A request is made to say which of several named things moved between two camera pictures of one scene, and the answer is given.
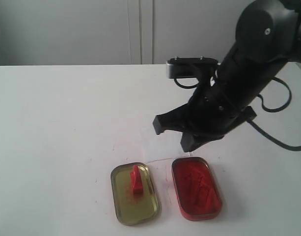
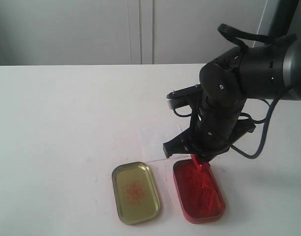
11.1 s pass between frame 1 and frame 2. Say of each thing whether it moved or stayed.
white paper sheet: stayed
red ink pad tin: stayed
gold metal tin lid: stayed
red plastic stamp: moved
